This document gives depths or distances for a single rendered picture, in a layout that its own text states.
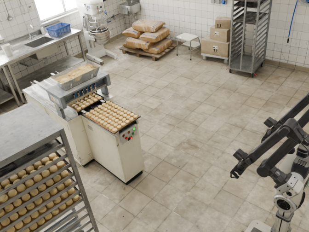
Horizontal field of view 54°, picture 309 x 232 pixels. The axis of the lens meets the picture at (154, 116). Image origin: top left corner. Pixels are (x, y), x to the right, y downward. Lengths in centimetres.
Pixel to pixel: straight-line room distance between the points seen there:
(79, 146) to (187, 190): 150
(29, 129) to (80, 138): 202
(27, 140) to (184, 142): 289
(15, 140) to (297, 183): 173
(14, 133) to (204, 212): 232
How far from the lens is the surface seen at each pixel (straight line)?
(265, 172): 203
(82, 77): 376
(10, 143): 199
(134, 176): 393
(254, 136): 463
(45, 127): 201
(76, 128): 392
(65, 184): 230
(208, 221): 356
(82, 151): 414
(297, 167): 214
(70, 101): 379
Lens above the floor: 290
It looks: 35 degrees down
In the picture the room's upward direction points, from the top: 7 degrees counter-clockwise
